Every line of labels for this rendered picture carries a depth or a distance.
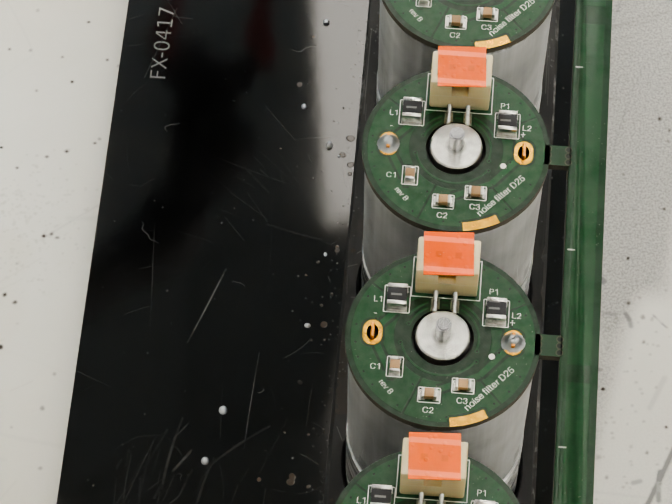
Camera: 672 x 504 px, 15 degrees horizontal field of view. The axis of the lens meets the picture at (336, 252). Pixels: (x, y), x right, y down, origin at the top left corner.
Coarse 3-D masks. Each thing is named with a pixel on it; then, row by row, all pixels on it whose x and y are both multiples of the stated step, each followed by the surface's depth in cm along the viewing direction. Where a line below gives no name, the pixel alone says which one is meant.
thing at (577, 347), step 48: (576, 0) 35; (576, 48) 35; (576, 96) 34; (576, 144) 34; (576, 192) 34; (576, 240) 33; (576, 288) 33; (576, 336) 33; (576, 384) 32; (576, 432) 32; (576, 480) 32
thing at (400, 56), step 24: (384, 24) 36; (384, 48) 36; (408, 48) 35; (432, 48) 35; (528, 48) 35; (384, 72) 37; (408, 72) 36; (504, 72) 35; (528, 72) 36; (528, 96) 37
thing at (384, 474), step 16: (384, 464) 32; (400, 464) 32; (480, 464) 32; (352, 480) 32; (368, 480) 32; (384, 480) 32; (480, 480) 32; (496, 480) 32; (352, 496) 32; (368, 496) 32; (384, 496) 31; (400, 496) 32; (416, 496) 32; (432, 496) 32; (464, 496) 32; (480, 496) 32; (496, 496) 32; (512, 496) 32
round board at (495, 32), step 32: (384, 0) 35; (416, 0) 35; (448, 0) 35; (480, 0) 35; (512, 0) 35; (544, 0) 35; (416, 32) 35; (448, 32) 35; (480, 32) 35; (512, 32) 35
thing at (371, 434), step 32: (448, 352) 32; (352, 384) 33; (352, 416) 34; (384, 416) 32; (512, 416) 33; (352, 448) 35; (384, 448) 33; (480, 448) 33; (512, 448) 34; (512, 480) 35
